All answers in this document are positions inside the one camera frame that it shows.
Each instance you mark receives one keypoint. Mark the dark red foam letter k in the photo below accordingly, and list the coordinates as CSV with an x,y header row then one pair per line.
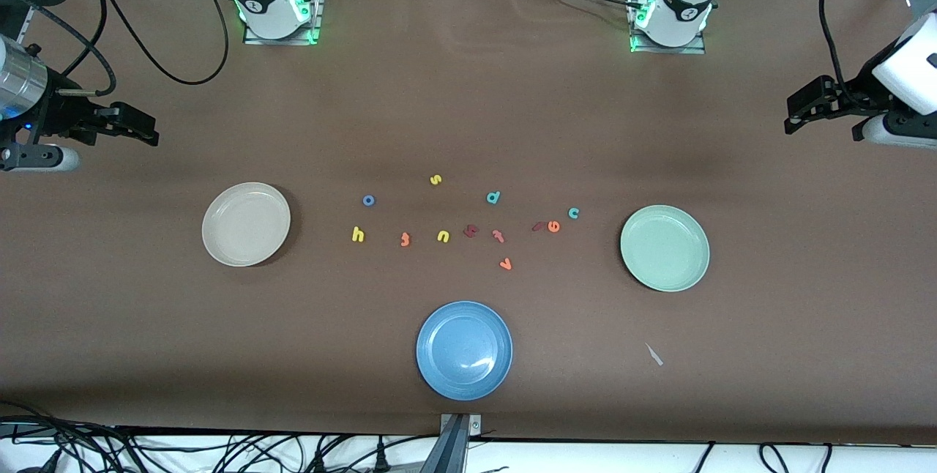
x,y
471,231

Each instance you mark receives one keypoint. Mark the beige brown plate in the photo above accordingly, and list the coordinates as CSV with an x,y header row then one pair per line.
x,y
246,224

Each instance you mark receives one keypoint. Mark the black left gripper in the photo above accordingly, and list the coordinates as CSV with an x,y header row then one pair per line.
x,y
855,94

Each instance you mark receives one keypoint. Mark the blue plate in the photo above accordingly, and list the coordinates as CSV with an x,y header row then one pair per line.
x,y
464,350

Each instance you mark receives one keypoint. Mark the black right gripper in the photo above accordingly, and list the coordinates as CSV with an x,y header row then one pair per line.
x,y
64,117

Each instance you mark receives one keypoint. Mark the white paper scrap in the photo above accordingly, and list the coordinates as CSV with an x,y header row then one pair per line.
x,y
654,354

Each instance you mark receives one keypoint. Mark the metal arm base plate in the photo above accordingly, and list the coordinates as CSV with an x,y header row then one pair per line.
x,y
316,19
659,50

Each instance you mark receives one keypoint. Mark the light green plate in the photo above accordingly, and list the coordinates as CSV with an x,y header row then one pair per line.
x,y
665,248

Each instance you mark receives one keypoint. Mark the aluminium camera mount profile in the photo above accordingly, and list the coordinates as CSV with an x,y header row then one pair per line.
x,y
454,451

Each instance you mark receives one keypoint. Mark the brown table mat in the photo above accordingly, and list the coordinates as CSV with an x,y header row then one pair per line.
x,y
468,92

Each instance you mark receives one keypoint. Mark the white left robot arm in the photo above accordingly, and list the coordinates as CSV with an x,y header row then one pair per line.
x,y
684,4

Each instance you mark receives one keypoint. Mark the yellow foam letter h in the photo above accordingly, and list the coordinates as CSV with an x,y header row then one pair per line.
x,y
358,234

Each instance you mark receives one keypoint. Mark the aluminium frame rail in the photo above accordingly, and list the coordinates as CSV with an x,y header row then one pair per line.
x,y
26,22

